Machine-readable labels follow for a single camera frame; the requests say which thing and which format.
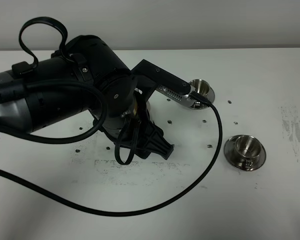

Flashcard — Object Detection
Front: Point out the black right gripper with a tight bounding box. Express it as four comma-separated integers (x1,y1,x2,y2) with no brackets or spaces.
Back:
99,74,176,161

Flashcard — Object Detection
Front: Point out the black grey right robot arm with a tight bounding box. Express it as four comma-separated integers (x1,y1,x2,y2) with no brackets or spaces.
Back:
0,35,174,164

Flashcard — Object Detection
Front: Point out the far steel teacup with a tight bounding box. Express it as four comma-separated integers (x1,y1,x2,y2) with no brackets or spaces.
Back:
189,79,212,102

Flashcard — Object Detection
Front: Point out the steel teacup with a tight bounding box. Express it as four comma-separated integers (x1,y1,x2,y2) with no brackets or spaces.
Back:
189,79,212,102
234,135,262,168

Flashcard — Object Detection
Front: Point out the near steel saucer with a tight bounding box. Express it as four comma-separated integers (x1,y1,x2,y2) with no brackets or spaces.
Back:
223,134,267,172

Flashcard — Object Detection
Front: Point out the near steel teacup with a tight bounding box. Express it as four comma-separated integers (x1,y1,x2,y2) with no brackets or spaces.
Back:
234,135,262,168

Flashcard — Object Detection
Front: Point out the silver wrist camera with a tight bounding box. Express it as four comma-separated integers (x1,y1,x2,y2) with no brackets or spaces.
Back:
156,80,195,108

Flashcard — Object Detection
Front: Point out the black camera usb cable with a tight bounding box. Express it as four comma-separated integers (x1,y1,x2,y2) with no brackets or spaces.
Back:
0,91,223,217

